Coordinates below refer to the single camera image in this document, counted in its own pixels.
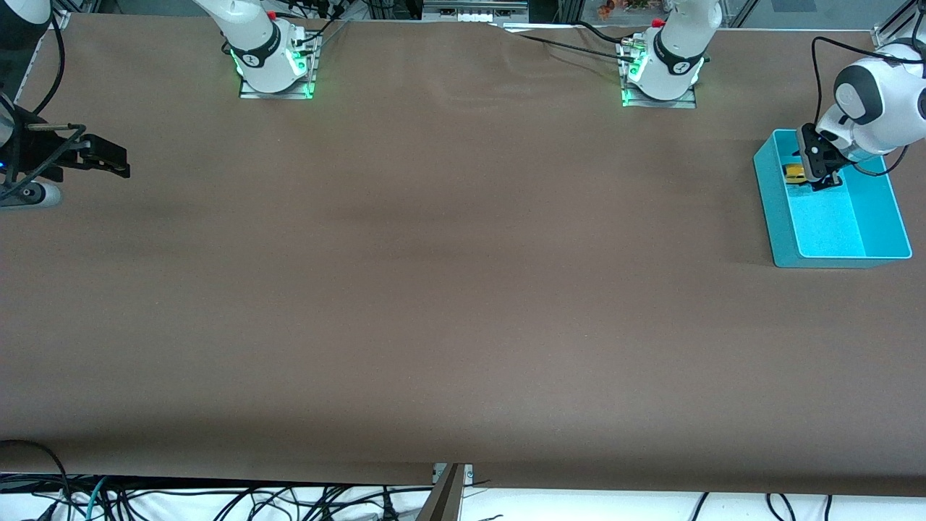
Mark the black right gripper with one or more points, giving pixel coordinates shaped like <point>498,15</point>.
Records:
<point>35,150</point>

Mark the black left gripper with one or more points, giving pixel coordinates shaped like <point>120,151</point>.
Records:
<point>818,155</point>

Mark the yellow beetle toy car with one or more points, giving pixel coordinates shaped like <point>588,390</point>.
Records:
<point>794,172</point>

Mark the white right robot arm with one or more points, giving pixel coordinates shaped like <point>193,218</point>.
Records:
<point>257,43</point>

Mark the teal plastic bin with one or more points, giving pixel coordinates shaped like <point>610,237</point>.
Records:
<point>832,224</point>

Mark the white power strip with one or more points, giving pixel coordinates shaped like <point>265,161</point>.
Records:
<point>474,13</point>

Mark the brown table mat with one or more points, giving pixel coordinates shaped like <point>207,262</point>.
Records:
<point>463,325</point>

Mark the metal table leg bar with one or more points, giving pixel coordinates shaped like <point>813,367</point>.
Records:
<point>445,499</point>

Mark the aluminium frame profile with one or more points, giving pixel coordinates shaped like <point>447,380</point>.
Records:
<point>61,16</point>

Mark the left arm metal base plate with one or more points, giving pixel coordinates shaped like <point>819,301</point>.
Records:
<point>687,101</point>

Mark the aluminium frame corner bracket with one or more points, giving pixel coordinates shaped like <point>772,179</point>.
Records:
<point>886,36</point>

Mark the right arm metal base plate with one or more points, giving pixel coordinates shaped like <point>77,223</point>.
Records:
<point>249,92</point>

